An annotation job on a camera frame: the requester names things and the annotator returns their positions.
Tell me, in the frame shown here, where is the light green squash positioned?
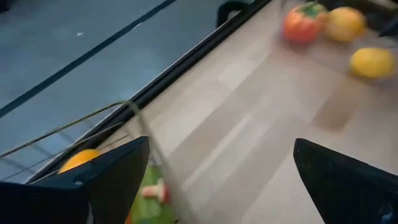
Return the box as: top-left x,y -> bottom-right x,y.
130,164 -> 177,224

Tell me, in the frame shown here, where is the yellow lemon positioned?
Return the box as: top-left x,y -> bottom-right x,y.
349,47 -> 397,79

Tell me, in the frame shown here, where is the orange tomato green stem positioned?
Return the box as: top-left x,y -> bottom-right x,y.
282,2 -> 329,45

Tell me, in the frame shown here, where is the orange yellow oval fruit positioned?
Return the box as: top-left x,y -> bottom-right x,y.
325,6 -> 368,43

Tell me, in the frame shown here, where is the black metal table frame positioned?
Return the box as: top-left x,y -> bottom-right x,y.
24,0 -> 274,184

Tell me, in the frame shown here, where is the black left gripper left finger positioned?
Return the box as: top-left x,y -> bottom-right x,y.
0,136 -> 150,224

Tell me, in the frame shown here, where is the yellow bell pepper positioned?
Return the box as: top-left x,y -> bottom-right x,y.
57,148 -> 103,174

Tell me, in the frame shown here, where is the black frame clamp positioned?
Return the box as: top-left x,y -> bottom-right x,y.
216,0 -> 249,29

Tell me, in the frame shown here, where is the metal wire basket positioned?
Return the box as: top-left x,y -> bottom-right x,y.
0,99 -> 200,224

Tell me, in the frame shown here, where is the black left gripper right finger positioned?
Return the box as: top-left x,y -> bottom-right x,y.
293,138 -> 398,224

